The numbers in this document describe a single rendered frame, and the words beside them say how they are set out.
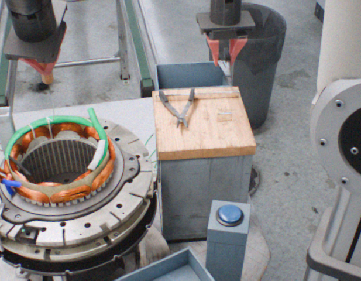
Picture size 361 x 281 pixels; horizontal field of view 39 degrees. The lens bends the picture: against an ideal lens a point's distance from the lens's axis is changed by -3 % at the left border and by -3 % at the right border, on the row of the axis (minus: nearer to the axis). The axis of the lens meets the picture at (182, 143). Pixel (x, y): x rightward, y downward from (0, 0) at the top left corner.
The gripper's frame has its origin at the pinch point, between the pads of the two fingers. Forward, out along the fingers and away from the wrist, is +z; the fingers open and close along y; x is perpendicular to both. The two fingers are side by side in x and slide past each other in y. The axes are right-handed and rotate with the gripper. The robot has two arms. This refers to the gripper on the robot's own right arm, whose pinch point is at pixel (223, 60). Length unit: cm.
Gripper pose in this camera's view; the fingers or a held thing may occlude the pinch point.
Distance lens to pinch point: 104.8
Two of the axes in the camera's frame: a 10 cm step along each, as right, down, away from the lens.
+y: -9.9, 0.8, -0.9
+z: 0.1, 7.6, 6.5
